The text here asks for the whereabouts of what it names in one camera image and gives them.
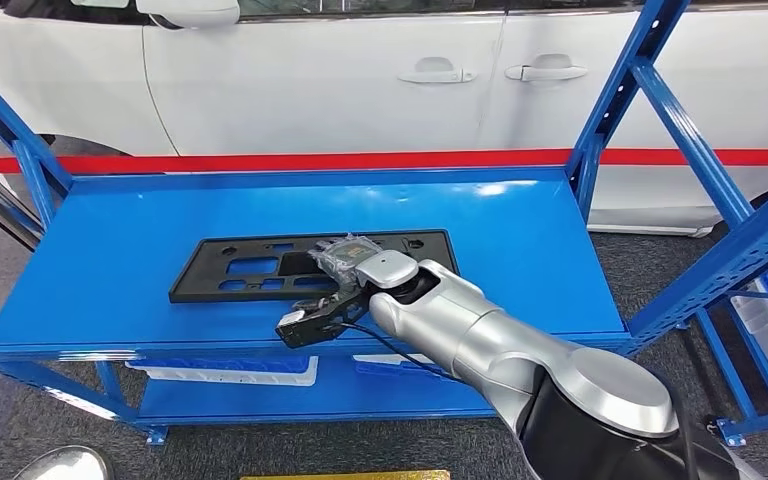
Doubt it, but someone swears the black plastic plate holder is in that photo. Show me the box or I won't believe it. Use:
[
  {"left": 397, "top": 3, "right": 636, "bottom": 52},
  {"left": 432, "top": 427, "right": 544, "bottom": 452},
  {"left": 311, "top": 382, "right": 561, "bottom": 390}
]
[{"left": 168, "top": 229, "right": 459, "bottom": 305}]

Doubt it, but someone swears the blue metal shelf rack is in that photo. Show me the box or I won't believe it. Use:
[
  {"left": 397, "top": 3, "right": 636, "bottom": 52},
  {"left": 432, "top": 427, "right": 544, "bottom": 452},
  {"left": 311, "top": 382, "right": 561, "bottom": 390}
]
[
  {"left": 0, "top": 0, "right": 768, "bottom": 446},
  {"left": 691, "top": 248, "right": 768, "bottom": 450}
]

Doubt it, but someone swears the long red barrier belt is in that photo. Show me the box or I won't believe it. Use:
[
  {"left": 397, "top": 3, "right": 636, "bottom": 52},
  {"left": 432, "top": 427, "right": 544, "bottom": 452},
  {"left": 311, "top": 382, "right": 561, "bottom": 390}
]
[{"left": 0, "top": 147, "right": 768, "bottom": 177}]

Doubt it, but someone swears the white car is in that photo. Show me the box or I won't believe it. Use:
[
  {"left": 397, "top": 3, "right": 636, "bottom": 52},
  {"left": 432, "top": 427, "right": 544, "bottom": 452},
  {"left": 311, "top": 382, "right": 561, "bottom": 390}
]
[{"left": 0, "top": 0, "right": 768, "bottom": 238}]

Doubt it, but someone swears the black-headed chrome stanchion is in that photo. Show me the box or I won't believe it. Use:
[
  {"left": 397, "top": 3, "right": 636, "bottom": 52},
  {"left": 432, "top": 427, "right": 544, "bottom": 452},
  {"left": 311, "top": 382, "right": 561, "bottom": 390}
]
[{"left": 0, "top": 153, "right": 46, "bottom": 253}]

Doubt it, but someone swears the thin black camera cable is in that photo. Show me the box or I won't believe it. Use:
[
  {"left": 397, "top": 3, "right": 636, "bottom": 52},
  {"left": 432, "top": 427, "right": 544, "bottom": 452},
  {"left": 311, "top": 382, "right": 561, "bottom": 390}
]
[{"left": 340, "top": 321, "right": 468, "bottom": 386}]

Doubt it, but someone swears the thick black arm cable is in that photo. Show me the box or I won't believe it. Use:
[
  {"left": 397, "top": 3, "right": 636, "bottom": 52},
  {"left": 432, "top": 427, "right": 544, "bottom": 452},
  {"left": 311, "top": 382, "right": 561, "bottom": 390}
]
[{"left": 645, "top": 367, "right": 702, "bottom": 480}]

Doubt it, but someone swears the chrome stanchion post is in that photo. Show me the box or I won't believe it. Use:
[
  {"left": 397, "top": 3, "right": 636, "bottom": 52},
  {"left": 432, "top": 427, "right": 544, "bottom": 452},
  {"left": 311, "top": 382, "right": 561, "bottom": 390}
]
[{"left": 12, "top": 445, "right": 115, "bottom": 480}]

